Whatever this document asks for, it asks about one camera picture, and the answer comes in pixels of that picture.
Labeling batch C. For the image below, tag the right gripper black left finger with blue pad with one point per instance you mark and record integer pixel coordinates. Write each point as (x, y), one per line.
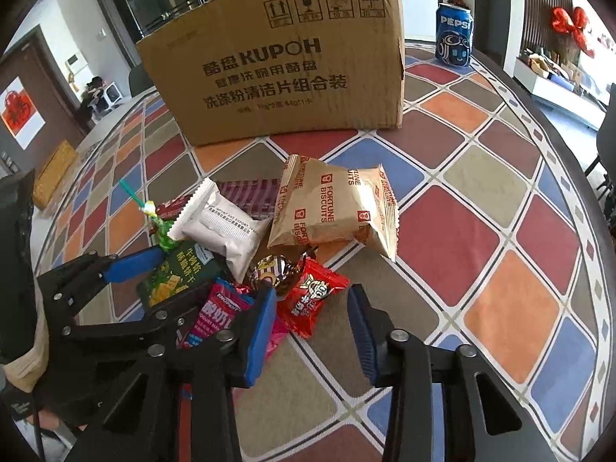
(139, 421)

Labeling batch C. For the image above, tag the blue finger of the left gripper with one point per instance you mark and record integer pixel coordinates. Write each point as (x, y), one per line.
(124, 268)

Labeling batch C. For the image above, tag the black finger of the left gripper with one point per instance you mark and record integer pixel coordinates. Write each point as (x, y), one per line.
(178, 310)

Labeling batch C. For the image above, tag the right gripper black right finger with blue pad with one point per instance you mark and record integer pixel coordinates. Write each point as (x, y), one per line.
(482, 419)

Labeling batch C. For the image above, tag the pink red snack packet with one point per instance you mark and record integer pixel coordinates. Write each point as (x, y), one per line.
(225, 301)

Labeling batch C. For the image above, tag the dark green snack packet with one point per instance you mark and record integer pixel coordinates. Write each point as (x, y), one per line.
(188, 265)

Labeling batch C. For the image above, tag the green lollipop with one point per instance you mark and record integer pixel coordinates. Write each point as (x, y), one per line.
(160, 226)

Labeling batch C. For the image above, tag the white snack packet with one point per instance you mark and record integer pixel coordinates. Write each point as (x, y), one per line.
(220, 226)

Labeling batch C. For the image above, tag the brown shiny candy wrapper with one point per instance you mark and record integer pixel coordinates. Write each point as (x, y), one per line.
(278, 272)

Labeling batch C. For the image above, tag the red cartoon snack packet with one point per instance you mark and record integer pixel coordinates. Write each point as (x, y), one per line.
(314, 284)

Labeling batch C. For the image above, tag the maroon striped snack packet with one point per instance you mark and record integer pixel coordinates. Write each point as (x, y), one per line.
(257, 198)

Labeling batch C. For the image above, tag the beige Fortune Biscuits bag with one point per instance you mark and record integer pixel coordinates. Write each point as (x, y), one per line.
(320, 203)

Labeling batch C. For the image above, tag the yellow woven box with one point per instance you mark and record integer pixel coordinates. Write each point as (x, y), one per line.
(52, 174)

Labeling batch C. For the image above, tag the white stool with items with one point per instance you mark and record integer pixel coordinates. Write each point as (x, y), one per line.
(98, 99)

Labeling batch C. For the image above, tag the dark chair left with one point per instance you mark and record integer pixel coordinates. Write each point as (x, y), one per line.
(139, 80)

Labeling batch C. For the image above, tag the dark chair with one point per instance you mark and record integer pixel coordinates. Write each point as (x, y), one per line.
(606, 157)
(139, 80)

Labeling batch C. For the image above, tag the red fu poster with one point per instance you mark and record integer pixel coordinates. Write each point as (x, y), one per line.
(19, 114)

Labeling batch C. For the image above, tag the brown entrance door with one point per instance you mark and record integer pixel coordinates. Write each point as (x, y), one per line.
(31, 59)

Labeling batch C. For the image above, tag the brown cardboard box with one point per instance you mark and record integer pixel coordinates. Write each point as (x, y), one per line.
(237, 69)

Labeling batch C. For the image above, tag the dark chair right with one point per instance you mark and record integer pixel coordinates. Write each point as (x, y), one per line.
(606, 157)

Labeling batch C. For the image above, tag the white low cabinet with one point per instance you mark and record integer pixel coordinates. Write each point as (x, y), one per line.
(559, 94)

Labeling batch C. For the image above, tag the blue Pepsi can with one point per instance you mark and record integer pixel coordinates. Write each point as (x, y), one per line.
(455, 28)

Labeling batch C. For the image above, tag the red bow decoration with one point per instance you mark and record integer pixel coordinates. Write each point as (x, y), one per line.
(574, 24)

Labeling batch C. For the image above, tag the dark interior door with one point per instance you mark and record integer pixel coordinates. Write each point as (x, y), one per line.
(491, 19)

